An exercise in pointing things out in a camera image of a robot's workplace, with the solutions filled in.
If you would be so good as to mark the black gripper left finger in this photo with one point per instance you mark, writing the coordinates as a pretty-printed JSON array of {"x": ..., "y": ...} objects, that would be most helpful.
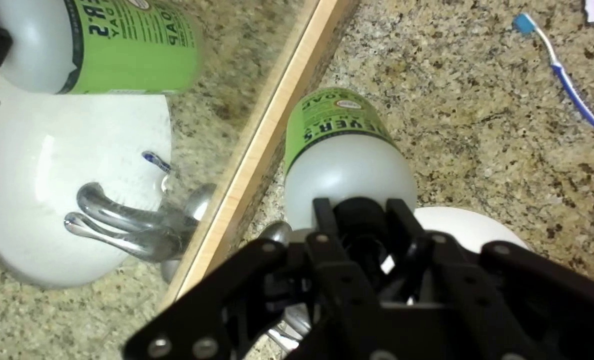
[{"x": 226, "y": 312}]

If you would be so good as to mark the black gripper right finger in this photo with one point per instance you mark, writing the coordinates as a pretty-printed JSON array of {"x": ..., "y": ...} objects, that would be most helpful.
[{"x": 503, "y": 303}]

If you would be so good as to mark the green white pump bottle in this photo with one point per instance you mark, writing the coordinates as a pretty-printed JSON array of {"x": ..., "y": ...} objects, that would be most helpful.
[{"x": 336, "y": 146}]

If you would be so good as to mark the white oval sink basin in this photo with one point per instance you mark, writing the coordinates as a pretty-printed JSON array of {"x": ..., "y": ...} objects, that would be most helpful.
[{"x": 471, "y": 228}]

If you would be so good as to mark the wood framed mirror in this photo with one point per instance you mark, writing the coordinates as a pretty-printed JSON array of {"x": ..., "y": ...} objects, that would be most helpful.
[{"x": 87, "y": 139}]

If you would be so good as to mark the blue white toothbrush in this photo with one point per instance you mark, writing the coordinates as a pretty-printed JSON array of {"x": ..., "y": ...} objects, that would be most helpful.
[{"x": 528, "y": 27}]

